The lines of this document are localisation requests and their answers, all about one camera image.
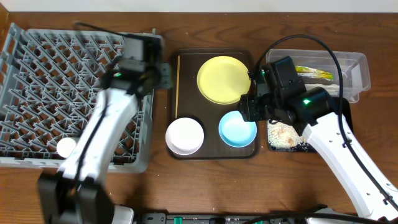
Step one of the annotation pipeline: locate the wooden chopstick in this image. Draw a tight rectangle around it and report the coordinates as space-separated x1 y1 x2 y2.
175 55 180 119

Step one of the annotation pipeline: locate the light blue bowl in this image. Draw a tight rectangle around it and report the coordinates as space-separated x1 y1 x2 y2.
218 111 257 147

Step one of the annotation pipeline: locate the green snack wrapper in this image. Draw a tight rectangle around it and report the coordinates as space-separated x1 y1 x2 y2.
295 66 333 81

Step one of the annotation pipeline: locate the white paper napkin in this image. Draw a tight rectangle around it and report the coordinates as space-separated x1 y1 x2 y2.
305 83 340 96

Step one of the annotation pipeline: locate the white cup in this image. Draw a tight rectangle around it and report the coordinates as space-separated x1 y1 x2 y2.
56 137 79 158

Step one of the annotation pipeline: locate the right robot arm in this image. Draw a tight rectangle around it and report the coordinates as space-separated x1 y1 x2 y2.
238 57 397 221

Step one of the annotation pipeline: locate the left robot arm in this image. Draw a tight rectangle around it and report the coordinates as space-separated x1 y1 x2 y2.
37 34 167 223

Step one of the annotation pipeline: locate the spilled rice food waste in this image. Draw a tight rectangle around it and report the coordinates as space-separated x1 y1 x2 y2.
267 119 310 152

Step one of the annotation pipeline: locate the clear plastic waste bin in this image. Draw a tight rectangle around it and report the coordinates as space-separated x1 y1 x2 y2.
266 49 371 103

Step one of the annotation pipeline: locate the black rectangular waste tray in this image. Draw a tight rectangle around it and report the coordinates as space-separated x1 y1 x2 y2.
266 98 354 153

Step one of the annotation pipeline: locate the grey plastic dishwasher rack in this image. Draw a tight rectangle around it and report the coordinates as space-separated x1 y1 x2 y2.
0 21 164 174

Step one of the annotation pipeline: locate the dark brown serving tray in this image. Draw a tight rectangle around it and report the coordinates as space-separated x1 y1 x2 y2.
168 48 259 160

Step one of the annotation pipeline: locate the yellow round plate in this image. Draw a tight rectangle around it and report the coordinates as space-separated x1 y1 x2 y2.
197 56 251 105

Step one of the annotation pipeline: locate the white pink round bowl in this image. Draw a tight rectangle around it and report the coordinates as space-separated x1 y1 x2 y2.
165 118 205 156

